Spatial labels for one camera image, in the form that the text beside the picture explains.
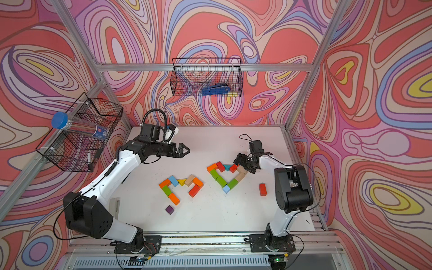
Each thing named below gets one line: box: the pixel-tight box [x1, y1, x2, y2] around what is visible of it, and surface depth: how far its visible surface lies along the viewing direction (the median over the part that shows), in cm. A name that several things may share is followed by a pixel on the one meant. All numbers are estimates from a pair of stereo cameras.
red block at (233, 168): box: [229, 163, 240, 174], surface depth 98 cm
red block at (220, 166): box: [216, 160, 226, 173], surface depth 99 cm
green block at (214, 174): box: [210, 168, 220, 180], surface depth 98 cm
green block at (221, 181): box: [216, 176, 228, 188], surface depth 95 cm
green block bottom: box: [161, 185, 173, 197], surface depth 92 cm
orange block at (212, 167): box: [206, 163, 218, 174], surface depth 99 cm
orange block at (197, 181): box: [192, 177, 205, 189], surface depth 93 cm
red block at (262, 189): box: [258, 183, 268, 197], surface depth 91 cm
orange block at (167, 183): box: [158, 178, 172, 189], surface depth 93 cm
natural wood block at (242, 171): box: [237, 165, 249, 178], surface depth 96 cm
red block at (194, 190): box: [188, 183, 201, 198], surface depth 90 cm
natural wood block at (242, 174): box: [235, 168, 249, 183], surface depth 95 cm
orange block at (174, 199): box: [168, 192, 181, 206], surface depth 88 cm
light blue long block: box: [168, 175, 179, 188], surface depth 93 cm
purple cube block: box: [165, 205, 175, 215], surface depth 84 cm
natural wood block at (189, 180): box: [184, 174, 196, 187], surface depth 93 cm
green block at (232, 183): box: [227, 178, 239, 190], surface depth 95 cm
